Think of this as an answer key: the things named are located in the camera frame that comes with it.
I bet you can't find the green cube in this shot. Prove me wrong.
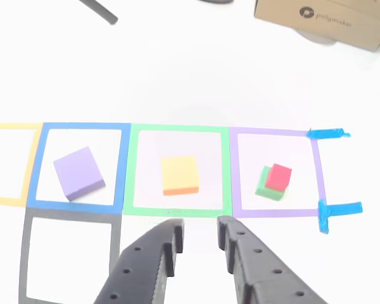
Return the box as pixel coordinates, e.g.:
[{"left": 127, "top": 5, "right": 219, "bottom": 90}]
[{"left": 255, "top": 165, "right": 286, "bottom": 202}]

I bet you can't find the small red cube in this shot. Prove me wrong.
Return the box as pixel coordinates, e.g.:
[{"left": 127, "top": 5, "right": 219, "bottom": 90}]
[{"left": 265, "top": 163, "right": 293, "bottom": 191}]

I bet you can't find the orange cube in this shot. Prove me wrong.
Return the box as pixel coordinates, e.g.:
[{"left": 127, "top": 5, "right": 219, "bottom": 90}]
[{"left": 160, "top": 155, "right": 200, "bottom": 196}]

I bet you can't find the purple square block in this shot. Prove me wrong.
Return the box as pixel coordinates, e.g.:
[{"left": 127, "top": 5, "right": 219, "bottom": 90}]
[{"left": 53, "top": 146, "right": 106, "bottom": 203}]

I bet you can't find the twisted blue tape strip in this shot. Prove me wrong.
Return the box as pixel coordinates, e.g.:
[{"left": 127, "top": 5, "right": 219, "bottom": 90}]
[{"left": 306, "top": 127, "right": 352, "bottom": 140}]

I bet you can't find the dark grey bar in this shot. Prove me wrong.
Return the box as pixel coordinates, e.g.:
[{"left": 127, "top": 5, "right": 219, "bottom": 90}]
[{"left": 79, "top": 0, "right": 119, "bottom": 25}]

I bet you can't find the polymaker cardboard box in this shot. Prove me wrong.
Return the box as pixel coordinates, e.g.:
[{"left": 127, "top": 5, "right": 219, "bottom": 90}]
[{"left": 253, "top": 0, "right": 380, "bottom": 51}]

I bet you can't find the green square frame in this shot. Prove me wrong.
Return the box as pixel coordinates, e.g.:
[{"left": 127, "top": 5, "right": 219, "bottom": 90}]
[{"left": 122, "top": 123, "right": 232, "bottom": 219}]

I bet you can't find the purple square frame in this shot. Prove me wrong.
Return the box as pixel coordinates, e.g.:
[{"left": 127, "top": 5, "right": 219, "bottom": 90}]
[{"left": 229, "top": 126, "right": 327, "bottom": 219}]

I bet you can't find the black square frame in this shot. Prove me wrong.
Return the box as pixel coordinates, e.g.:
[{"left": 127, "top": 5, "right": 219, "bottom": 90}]
[{"left": 18, "top": 207, "right": 122, "bottom": 304}]

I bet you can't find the blue square frame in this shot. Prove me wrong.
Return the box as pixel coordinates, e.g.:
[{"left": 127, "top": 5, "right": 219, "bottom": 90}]
[{"left": 27, "top": 122, "right": 132, "bottom": 215}]

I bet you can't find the orange square frame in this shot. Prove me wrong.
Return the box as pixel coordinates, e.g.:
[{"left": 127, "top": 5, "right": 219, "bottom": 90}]
[{"left": 0, "top": 122, "right": 44, "bottom": 208}]

